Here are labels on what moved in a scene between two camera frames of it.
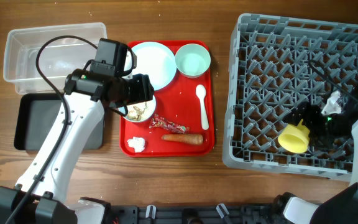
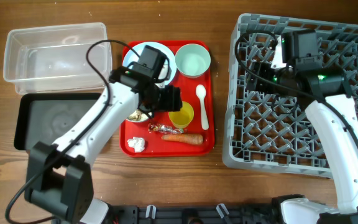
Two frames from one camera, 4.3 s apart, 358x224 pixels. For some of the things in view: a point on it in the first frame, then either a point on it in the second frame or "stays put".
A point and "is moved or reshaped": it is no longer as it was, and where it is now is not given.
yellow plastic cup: (294, 138) to (184, 117)
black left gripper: (146, 88) to (173, 98)
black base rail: (253, 214) stays put
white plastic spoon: (201, 91) stays put
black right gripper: (312, 116) to (260, 75)
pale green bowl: (192, 60) stays put
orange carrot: (184, 139) stays put
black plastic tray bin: (36, 114) stays put
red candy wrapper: (158, 121) is moved or reshaped
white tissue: (137, 143) stays put
